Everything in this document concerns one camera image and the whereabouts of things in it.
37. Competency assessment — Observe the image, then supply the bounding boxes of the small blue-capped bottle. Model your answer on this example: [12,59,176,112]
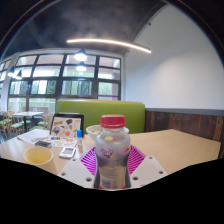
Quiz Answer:
[76,129,83,147]

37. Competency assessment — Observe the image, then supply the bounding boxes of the black tablet covered with stickers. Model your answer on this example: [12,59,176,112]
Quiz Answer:
[49,113,85,138]

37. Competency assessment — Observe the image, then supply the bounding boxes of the black pendant lamps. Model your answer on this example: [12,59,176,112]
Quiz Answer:
[6,49,89,81]

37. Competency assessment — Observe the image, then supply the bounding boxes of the dark-framed window wall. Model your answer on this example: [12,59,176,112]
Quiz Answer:
[0,53,123,114]

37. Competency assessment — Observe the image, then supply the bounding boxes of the curved linear ceiling light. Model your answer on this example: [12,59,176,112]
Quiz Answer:
[65,37,152,55]

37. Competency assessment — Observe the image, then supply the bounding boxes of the white paper sheets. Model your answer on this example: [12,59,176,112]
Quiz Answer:
[16,128,51,145]

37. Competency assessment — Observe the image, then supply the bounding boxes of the white sticker sheet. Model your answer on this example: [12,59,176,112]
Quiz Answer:
[43,134,78,148]

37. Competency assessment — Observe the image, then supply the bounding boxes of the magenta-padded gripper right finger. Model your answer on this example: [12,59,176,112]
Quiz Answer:
[128,144,169,190]

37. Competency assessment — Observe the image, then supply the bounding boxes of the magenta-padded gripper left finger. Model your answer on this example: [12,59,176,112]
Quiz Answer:
[57,146,99,190]

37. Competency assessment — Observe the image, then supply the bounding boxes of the clear red-capped drink bottle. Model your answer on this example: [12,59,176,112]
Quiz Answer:
[93,114,132,191]

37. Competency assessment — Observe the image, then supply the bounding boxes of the white bowl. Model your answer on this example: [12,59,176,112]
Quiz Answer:
[85,124,130,143]

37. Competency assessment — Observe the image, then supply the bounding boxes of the small black box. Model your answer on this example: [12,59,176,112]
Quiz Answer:
[34,140,53,149]

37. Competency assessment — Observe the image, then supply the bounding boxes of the wooden dining table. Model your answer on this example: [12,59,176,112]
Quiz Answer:
[12,110,44,129]

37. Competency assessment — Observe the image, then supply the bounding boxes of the cream mug with yellow handle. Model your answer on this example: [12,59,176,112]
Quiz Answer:
[22,146,55,169]

